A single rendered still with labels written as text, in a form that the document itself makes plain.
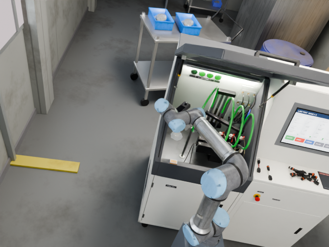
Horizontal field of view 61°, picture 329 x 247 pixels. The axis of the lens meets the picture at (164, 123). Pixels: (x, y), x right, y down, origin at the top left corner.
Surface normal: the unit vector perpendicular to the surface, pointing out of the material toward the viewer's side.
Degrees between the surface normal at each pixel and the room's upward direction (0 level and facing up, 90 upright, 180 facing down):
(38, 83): 90
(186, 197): 90
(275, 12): 90
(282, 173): 0
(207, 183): 83
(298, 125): 76
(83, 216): 0
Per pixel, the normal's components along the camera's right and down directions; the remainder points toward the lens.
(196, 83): -0.10, 0.66
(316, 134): -0.05, 0.48
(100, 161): 0.20, -0.72
